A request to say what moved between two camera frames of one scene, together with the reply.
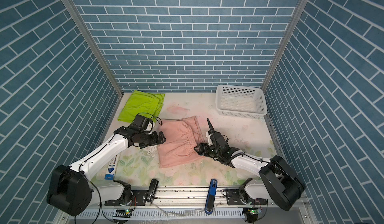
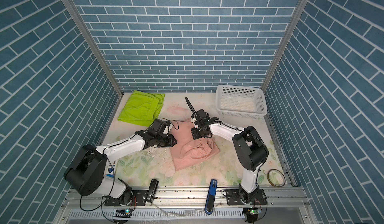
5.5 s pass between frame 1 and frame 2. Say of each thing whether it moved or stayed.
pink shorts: moved
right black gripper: moved
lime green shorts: stayed
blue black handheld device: stayed
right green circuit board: stayed
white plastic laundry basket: stayed
